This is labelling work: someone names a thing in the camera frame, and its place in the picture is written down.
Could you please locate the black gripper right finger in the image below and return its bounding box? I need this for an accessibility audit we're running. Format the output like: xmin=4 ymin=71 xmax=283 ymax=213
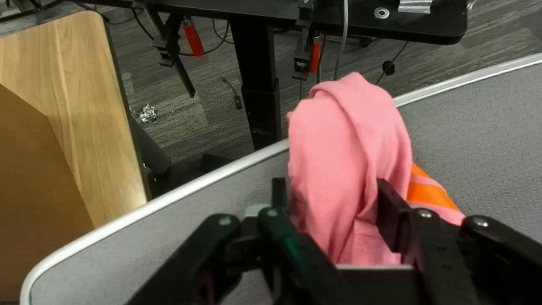
xmin=376 ymin=179 xmax=410 ymax=252

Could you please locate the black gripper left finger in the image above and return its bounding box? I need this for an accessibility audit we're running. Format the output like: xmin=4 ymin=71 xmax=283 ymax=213
xmin=271 ymin=177 xmax=288 ymax=213

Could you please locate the pink t-shirt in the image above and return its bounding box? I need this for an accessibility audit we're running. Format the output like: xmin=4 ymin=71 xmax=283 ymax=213
xmin=288 ymin=72 xmax=464 ymax=265

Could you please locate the grey chair with t-shirts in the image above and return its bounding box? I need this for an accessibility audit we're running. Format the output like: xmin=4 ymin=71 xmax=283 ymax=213
xmin=21 ymin=55 xmax=542 ymax=305

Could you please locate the large cardboard box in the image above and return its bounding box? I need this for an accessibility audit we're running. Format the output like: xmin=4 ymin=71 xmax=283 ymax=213
xmin=0 ymin=82 xmax=97 ymax=301

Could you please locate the black standing desk leg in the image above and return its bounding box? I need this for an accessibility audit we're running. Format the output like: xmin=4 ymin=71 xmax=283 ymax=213
xmin=231 ymin=20 xmax=281 ymax=149

